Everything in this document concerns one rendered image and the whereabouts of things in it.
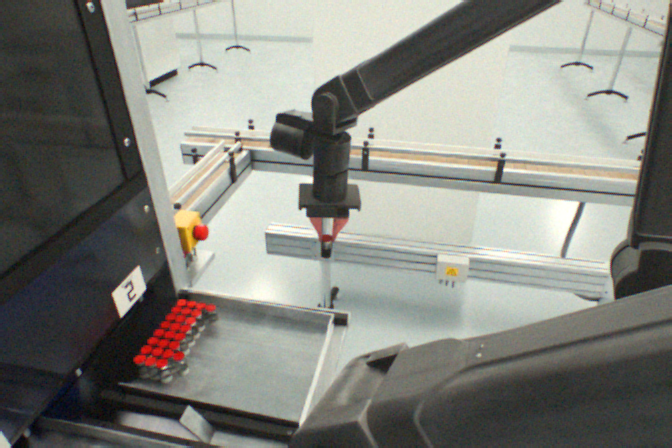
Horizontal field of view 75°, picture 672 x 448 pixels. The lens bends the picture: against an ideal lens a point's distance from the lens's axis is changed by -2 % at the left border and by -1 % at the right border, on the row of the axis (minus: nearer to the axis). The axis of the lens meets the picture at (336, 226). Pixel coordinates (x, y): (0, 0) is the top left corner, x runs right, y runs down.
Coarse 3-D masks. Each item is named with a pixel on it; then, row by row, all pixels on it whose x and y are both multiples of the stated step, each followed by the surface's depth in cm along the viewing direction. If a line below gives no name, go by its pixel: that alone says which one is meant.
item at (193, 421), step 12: (180, 420) 70; (192, 420) 72; (204, 420) 74; (192, 432) 71; (204, 432) 73; (216, 432) 74; (228, 432) 74; (216, 444) 73; (228, 444) 73; (240, 444) 73; (252, 444) 73; (264, 444) 73
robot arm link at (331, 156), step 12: (312, 132) 67; (312, 144) 70; (324, 144) 65; (336, 144) 65; (348, 144) 66; (324, 156) 66; (336, 156) 66; (348, 156) 68; (324, 168) 67; (336, 168) 67
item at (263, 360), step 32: (224, 320) 97; (256, 320) 97; (288, 320) 97; (320, 320) 95; (192, 352) 89; (224, 352) 89; (256, 352) 89; (288, 352) 89; (320, 352) 85; (128, 384) 79; (160, 384) 83; (192, 384) 83; (224, 384) 83; (256, 384) 83; (288, 384) 83; (256, 416) 74; (288, 416) 77
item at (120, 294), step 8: (136, 272) 85; (128, 280) 83; (136, 280) 86; (120, 288) 81; (128, 288) 83; (136, 288) 86; (144, 288) 88; (120, 296) 81; (136, 296) 86; (120, 304) 82; (128, 304) 84; (120, 312) 82
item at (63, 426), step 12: (36, 420) 74; (48, 420) 73; (60, 420) 73; (36, 432) 74; (48, 432) 74; (60, 432) 74; (72, 432) 74; (84, 432) 73; (96, 432) 72; (108, 432) 71; (120, 432) 71; (24, 444) 73; (36, 444) 73; (48, 444) 73; (60, 444) 73; (72, 444) 73; (84, 444) 73; (96, 444) 73; (108, 444) 73; (120, 444) 72; (132, 444) 72; (144, 444) 71; (156, 444) 70; (168, 444) 69
